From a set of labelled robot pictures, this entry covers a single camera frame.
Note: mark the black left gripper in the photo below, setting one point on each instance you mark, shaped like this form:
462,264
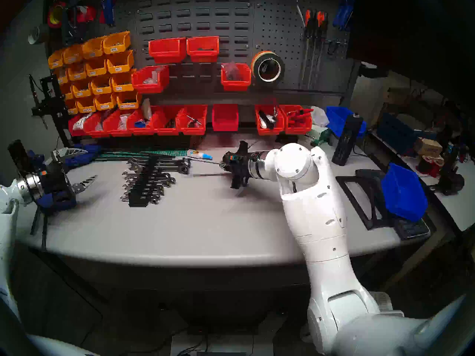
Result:
53,181

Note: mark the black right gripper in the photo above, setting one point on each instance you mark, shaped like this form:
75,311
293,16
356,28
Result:
241,166

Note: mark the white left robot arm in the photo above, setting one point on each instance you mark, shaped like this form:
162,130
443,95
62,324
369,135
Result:
7,225

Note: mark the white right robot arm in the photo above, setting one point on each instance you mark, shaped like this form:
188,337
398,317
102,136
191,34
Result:
315,210

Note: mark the white super glue bottle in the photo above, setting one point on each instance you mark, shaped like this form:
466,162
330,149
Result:
198,155

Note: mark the green cutting mat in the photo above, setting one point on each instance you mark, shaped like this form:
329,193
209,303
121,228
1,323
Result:
130,152

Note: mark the black metal hand tool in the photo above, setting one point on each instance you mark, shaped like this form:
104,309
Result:
193,121

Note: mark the clear screw bag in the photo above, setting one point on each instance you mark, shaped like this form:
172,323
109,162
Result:
156,73
232,69
123,121

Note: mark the yellow screw bin M2.5-5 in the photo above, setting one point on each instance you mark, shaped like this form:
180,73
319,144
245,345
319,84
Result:
105,101

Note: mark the black helping hand stand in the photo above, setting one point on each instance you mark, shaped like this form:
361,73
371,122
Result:
52,99

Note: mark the small chrome combination wrench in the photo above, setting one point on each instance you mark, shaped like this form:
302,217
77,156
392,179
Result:
165,183
156,198
158,195
169,179
160,191
153,201
161,187

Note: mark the black wrench holder rack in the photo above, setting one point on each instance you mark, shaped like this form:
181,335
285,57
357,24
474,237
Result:
143,202

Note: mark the small blue part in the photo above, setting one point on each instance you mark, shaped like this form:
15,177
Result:
140,124

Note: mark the green white glove box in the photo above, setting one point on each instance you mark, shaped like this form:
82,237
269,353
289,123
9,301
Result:
318,134

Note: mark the yellow screw bin M4 HEX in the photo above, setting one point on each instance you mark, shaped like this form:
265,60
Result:
128,99

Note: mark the yellow screw bin M3-8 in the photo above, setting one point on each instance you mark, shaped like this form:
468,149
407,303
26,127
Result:
101,84

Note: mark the white user manual sheet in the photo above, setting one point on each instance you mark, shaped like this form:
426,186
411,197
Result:
146,108

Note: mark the white plastic bag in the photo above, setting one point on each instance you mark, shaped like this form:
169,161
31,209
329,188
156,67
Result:
319,116

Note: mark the yellow screw bin M3-6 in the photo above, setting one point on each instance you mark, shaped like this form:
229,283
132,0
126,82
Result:
123,81

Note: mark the large orange white tape roll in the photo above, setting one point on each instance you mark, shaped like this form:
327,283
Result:
255,64

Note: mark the yellow screw bin M4-6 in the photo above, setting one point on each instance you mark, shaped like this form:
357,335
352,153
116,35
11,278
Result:
97,66

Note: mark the blue storage bin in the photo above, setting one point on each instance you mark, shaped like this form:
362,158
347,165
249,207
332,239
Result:
337,119
403,192

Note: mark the black water bottle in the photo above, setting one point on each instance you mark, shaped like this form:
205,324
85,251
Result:
347,140

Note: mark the yellow screw bin M3-4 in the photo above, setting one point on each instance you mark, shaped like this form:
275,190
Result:
120,62

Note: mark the yellow screw bin M3X8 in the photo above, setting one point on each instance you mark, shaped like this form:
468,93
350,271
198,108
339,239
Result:
92,47

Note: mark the yellow screw bin M3X6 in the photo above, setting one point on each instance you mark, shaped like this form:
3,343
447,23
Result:
117,42

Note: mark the black metal clamp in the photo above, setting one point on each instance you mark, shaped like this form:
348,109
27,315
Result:
72,29

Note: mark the red yellow tape roll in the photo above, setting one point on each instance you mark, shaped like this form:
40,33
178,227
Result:
55,21

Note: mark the black pegboard hook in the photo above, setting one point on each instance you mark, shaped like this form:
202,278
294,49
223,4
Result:
331,45

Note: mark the dark blue crate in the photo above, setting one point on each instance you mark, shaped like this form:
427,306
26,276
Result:
397,131

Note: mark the black keyboard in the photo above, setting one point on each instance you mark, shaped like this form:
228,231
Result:
410,228

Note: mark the small cardboard box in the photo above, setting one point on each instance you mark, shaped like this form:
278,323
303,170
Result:
428,147

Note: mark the white air purifier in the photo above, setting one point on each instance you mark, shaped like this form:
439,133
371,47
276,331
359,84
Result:
382,299

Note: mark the black power adapter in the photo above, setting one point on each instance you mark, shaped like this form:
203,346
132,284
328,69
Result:
452,183

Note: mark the black monitor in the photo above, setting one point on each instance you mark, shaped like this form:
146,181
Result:
408,32

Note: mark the grey duct tape roll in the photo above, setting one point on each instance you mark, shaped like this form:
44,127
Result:
33,36

